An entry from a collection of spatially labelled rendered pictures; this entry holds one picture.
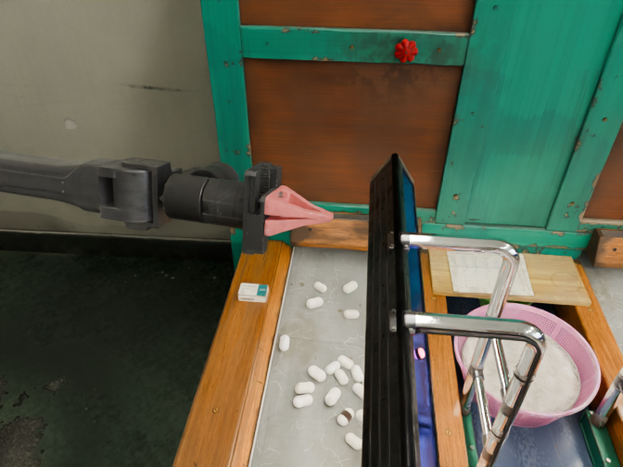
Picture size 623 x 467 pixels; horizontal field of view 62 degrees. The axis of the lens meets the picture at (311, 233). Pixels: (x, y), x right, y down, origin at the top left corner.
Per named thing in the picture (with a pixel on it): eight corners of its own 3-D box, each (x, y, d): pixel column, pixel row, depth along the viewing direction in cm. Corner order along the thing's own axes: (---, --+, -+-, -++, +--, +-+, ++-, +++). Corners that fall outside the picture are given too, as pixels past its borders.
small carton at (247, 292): (238, 300, 110) (237, 294, 109) (241, 289, 113) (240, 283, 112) (265, 302, 110) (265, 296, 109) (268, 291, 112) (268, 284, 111)
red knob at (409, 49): (393, 64, 95) (396, 40, 92) (393, 59, 97) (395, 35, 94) (416, 65, 95) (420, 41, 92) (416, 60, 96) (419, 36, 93)
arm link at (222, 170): (118, 227, 66) (115, 161, 63) (162, 205, 76) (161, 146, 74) (206, 241, 63) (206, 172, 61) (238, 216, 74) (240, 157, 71)
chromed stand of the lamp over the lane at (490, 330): (364, 506, 86) (390, 328, 58) (367, 401, 101) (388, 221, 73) (480, 518, 84) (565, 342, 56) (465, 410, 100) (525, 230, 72)
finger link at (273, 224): (336, 228, 65) (264, 218, 66) (341, 172, 62) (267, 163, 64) (324, 246, 58) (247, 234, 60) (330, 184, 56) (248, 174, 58)
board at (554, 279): (432, 295, 112) (433, 291, 111) (427, 250, 123) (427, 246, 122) (590, 307, 109) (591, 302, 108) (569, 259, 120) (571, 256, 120)
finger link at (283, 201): (334, 246, 65) (263, 235, 67) (339, 191, 63) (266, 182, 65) (324, 265, 59) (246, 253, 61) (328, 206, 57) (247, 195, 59)
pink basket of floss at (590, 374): (529, 473, 90) (544, 444, 84) (419, 371, 107) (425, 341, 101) (610, 394, 103) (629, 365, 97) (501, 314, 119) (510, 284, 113)
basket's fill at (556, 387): (464, 425, 97) (470, 408, 93) (451, 333, 114) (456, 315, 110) (589, 436, 95) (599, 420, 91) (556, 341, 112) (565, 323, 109)
